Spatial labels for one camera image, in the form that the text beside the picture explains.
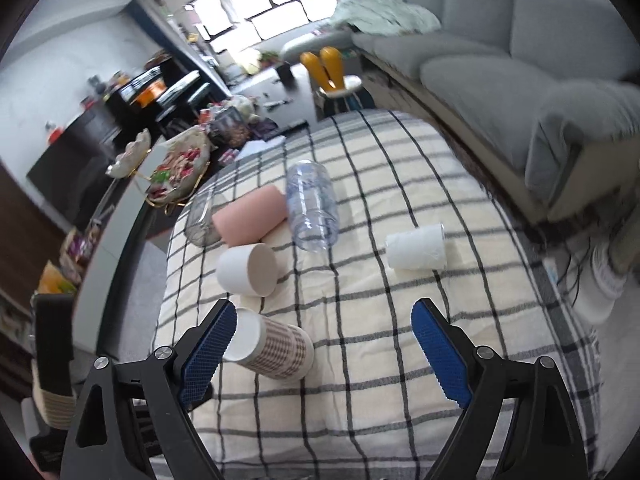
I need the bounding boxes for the checkered paper cup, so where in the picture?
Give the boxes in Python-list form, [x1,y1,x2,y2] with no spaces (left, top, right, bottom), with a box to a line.
[224,308,314,382]

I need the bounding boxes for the white textured cup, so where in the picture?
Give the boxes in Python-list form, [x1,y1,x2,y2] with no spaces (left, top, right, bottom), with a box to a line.
[385,223,447,271]

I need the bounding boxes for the white beige-lined cup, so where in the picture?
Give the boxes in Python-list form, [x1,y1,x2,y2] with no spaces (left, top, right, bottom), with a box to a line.
[216,243,278,297]

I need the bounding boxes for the clear glass cup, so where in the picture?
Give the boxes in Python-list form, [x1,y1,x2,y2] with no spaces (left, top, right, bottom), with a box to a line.
[184,190,220,248]

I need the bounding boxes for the pink cup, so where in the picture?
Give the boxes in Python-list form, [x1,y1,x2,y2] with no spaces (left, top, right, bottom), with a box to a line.
[212,184,288,247]

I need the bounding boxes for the clear plastic bottle cup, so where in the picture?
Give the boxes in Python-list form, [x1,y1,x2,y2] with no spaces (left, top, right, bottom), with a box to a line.
[285,159,340,252]

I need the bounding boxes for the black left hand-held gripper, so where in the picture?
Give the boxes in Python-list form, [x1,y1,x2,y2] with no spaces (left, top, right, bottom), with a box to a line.
[27,292,151,474]

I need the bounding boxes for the white electric heater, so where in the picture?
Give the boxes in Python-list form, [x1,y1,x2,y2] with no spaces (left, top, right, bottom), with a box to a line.
[568,242,630,326]

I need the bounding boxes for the snack bags on cabinet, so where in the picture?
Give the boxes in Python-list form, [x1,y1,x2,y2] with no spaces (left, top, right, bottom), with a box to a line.
[36,223,102,296]

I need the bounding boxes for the white tv cabinet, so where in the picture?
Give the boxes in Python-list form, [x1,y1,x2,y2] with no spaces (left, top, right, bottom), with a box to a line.
[72,145,166,354]

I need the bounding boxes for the black television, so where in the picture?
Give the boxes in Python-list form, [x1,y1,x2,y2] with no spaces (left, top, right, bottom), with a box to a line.
[27,103,120,230]

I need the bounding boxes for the plaid tablecloth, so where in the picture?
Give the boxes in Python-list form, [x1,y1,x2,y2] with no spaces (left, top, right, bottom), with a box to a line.
[150,108,601,480]

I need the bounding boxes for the two-tier snack tray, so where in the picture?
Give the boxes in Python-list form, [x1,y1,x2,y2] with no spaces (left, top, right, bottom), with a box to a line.
[105,126,210,214]

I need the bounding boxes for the grey sectional sofa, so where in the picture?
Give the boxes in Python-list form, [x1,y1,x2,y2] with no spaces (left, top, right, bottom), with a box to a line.
[281,0,639,223]

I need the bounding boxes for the clear nut jar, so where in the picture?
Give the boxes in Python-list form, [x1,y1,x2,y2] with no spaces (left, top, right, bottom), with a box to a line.
[209,106,250,148]

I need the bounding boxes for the black upright piano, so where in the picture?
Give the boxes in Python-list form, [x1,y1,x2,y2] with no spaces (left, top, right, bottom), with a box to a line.
[104,56,208,131]

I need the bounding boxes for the black remote control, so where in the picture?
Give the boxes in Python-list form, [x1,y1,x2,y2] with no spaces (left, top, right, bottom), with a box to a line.
[262,119,309,141]

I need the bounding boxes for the dark coffee table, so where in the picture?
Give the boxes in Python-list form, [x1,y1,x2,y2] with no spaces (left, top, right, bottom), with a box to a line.
[146,64,320,252]

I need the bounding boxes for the yellow rabbit-ear stool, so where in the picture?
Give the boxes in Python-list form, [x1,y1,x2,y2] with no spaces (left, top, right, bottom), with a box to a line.
[300,47,363,116]

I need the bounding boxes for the black mug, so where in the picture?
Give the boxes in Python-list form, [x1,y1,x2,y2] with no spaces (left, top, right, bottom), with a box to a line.
[276,63,295,86]

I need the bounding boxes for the light green blanket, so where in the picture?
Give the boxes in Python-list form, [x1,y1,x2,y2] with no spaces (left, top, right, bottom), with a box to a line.
[328,0,442,36]

